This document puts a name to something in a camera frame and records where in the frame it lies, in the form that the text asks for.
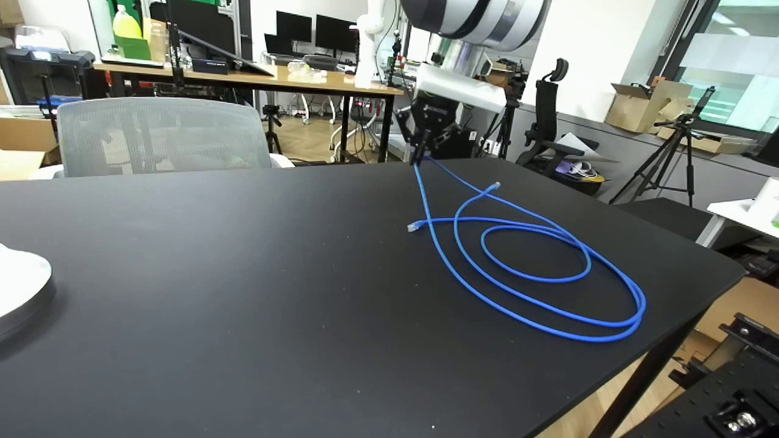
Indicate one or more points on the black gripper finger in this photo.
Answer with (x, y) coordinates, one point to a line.
(417, 154)

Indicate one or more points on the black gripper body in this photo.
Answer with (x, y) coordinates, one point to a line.
(434, 117)

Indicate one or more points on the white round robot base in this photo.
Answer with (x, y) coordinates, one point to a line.
(26, 284)

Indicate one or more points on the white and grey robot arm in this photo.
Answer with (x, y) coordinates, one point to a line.
(476, 26)

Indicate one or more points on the black computer monitor right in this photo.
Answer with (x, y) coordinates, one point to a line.
(334, 35)

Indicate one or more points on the black computer monitor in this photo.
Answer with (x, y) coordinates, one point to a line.
(293, 27)
(334, 35)

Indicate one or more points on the black office chair background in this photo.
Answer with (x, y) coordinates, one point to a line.
(545, 151)

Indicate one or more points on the black computer monitor left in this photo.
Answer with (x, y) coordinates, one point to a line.
(293, 27)

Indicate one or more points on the open cardboard box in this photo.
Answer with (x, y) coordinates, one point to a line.
(637, 106)

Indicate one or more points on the wooden desk with black legs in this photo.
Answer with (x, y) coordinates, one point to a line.
(282, 81)

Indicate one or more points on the grey mesh office chair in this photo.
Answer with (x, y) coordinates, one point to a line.
(159, 136)

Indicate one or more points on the green and white poster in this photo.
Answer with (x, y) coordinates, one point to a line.
(119, 35)

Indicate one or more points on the black camera tripod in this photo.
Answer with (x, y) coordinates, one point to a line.
(654, 175)

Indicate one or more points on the black perforated metal bracket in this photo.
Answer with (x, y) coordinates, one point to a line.
(730, 396)

